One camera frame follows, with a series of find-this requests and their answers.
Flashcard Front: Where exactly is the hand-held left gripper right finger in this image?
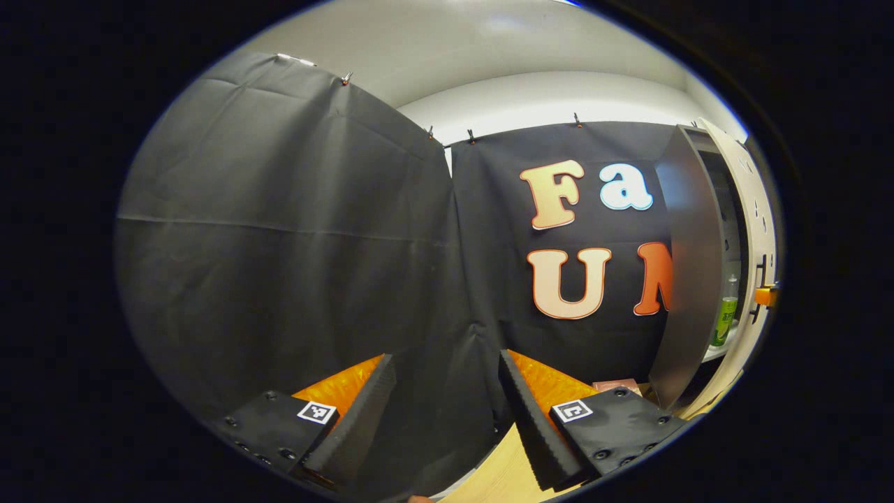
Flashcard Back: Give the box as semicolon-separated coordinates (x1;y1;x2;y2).
498;349;689;492

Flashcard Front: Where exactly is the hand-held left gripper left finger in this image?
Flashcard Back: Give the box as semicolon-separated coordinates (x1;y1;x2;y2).
217;353;397;488

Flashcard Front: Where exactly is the green label bottle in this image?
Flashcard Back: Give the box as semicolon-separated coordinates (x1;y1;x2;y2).
710;275;740;348

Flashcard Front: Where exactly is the grey cabinet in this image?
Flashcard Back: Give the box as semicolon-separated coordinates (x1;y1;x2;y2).
648;124;752;411

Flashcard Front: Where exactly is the beige cabinet door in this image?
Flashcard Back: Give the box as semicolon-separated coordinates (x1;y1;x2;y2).
698;117;779;392

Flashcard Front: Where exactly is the brown cover book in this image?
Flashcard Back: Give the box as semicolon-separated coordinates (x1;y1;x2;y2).
592;378;643;398

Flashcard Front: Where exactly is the black backdrop cloth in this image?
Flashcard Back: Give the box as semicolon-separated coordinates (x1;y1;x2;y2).
115;52;675;500

